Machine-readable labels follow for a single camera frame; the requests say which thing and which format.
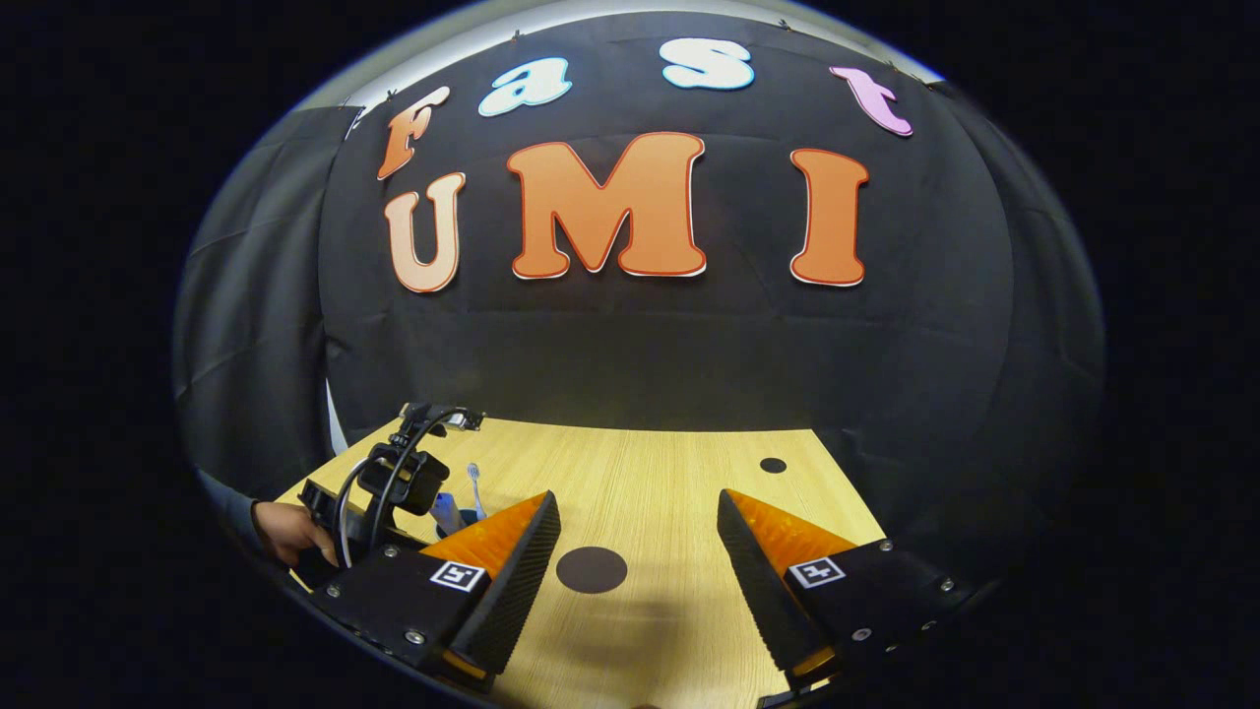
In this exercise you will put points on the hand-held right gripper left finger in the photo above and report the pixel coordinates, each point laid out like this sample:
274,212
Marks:
512,591

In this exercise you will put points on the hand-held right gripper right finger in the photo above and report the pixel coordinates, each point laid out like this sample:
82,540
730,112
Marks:
763,591

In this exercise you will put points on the white toothbrush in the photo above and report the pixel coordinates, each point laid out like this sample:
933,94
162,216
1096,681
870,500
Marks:
475,487

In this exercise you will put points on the dark round coaster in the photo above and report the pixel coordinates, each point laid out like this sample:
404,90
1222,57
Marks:
591,570

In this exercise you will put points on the wooden desktop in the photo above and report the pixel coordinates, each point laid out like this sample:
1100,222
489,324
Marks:
650,492

